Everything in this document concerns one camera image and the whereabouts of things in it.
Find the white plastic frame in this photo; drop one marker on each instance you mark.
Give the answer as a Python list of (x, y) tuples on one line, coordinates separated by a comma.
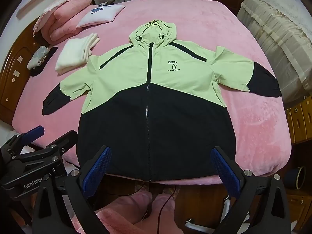
[(226, 203)]

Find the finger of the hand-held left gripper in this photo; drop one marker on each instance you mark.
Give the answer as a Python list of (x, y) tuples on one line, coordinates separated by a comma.
[(33, 131), (64, 139)]

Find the folded white clothes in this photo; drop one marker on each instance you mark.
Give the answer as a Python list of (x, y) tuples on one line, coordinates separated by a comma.
[(73, 53)]

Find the folded pink quilt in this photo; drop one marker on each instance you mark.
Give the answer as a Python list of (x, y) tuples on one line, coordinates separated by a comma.
[(65, 17)]

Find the wooden cabinet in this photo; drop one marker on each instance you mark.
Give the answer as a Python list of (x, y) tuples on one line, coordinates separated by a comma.
[(301, 117)]

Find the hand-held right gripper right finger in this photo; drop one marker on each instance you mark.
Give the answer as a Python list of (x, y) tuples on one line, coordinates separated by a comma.
[(225, 173)]

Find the green and black hooded jacket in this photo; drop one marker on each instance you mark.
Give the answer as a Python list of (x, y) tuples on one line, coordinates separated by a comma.
[(170, 117)]

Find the pink plush bed blanket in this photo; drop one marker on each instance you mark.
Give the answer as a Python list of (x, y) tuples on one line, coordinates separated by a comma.
[(214, 24)]

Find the white pillow with blue print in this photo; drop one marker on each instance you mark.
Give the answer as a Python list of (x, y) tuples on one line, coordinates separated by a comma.
[(102, 14)]

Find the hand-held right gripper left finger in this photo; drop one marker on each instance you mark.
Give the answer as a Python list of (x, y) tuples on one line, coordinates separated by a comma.
[(97, 171)]

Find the person's right leg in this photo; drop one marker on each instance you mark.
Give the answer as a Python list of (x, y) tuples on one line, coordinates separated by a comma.
[(156, 214)]

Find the wooden headboard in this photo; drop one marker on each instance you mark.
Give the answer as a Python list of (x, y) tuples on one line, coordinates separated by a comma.
[(12, 78)]

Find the patterned slipper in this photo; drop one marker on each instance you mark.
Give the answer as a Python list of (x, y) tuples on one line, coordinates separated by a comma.
[(170, 190), (142, 187)]

